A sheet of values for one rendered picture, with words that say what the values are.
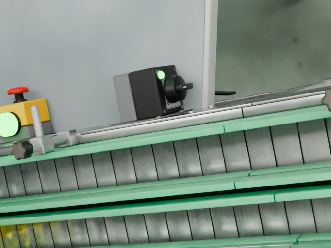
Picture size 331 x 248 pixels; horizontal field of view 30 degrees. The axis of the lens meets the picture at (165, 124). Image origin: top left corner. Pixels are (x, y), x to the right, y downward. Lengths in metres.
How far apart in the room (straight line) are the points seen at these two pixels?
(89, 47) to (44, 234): 0.34
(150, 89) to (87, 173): 0.17
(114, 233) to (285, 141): 0.33
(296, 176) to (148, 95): 0.32
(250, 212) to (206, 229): 0.08
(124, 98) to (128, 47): 0.12
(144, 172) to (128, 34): 0.27
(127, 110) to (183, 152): 0.14
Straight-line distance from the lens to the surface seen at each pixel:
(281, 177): 0.78
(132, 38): 1.09
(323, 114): 0.75
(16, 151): 0.92
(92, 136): 1.00
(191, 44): 1.04
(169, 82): 0.99
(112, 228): 1.01
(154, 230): 0.97
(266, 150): 0.87
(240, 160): 0.88
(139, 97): 0.99
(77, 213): 0.94
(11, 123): 1.14
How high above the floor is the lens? 1.69
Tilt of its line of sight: 61 degrees down
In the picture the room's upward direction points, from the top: 107 degrees counter-clockwise
